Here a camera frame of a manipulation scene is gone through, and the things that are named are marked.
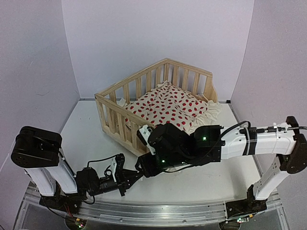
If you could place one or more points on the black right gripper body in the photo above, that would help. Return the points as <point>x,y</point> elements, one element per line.
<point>174,160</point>

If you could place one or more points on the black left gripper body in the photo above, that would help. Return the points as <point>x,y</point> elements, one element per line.
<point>116,180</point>

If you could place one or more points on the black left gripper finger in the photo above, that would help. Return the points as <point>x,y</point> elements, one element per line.
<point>139,165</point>
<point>129,178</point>

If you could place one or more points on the wooden pet bed frame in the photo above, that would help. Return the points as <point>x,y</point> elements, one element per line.
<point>120,124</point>

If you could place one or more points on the strawberry print ruffled mattress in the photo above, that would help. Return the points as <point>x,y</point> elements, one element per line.
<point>170,104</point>

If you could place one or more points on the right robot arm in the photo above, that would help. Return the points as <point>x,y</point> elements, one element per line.
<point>172,149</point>

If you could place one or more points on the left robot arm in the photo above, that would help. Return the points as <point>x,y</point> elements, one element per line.
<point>39,153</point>

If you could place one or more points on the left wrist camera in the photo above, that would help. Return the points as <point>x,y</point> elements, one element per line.
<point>117,163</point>

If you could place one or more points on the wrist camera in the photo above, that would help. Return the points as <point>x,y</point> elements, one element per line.
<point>143,134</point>
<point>117,163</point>

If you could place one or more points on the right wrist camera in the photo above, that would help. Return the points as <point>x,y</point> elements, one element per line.
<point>143,134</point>

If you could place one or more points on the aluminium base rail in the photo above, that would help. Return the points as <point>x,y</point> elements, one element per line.
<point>158,215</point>

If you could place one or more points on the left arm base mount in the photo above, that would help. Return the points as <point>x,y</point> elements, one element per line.
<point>61,202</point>

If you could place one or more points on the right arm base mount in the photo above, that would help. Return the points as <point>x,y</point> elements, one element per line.
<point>245,207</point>

